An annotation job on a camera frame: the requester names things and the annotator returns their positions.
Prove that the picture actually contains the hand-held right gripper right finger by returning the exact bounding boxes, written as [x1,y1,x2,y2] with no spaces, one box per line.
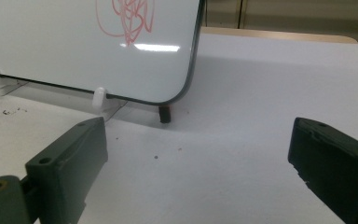
[287,117,358,224]

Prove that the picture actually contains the white plastic whiteboard stand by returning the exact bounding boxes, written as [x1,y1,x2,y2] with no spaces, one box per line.
[0,67,129,121]

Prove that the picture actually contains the small black red peg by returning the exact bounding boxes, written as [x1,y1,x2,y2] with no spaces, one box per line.
[158,105,172,124]

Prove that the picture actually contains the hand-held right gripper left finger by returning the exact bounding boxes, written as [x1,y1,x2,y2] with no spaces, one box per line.
[25,117,109,224]

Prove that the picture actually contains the white whiteboard with dark rim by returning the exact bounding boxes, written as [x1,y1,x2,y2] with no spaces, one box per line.
[0,0,207,106]

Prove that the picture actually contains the light wooden table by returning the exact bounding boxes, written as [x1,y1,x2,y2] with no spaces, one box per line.
[200,26,358,45]

